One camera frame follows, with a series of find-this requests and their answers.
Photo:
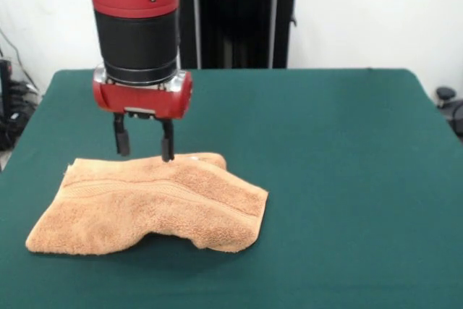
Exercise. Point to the dark green table cloth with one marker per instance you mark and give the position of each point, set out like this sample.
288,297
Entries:
325,178

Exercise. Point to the chair caster base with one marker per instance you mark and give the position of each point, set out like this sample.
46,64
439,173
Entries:
445,93

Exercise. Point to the orange terry towel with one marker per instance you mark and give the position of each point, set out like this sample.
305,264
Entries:
144,207

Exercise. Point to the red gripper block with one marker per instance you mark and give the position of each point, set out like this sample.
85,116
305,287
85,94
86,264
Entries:
144,99

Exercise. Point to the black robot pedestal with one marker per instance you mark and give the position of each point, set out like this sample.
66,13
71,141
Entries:
235,16

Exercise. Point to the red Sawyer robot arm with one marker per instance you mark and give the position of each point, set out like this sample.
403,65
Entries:
137,34

